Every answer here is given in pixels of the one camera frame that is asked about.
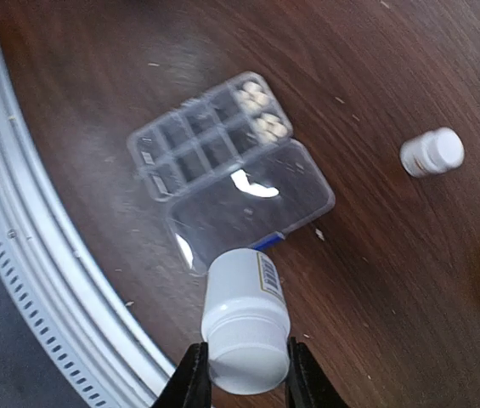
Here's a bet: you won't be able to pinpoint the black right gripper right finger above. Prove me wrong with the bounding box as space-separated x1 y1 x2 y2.
285 337 348 408

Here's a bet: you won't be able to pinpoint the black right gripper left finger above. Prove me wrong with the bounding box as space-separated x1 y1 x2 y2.
151 342 212 408

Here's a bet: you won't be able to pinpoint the white pill bottle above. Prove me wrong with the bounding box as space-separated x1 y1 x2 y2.
200 248 291 395
399 127 465 178

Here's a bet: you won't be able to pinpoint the clear plastic pill organizer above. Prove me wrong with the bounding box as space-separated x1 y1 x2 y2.
127 71 336 275

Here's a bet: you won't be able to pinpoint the white pills in organizer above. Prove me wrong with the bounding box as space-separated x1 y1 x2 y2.
235 81 288 144

